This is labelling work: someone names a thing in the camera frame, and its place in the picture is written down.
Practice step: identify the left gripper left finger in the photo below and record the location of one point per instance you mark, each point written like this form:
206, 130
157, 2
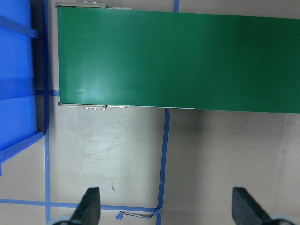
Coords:
88, 210

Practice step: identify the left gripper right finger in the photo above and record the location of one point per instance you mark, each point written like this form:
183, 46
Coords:
246, 210

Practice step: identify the blue bin with buttons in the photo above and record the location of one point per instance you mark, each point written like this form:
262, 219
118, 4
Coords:
18, 126

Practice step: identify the green conveyor belt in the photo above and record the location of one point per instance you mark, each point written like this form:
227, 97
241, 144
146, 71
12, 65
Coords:
178, 60

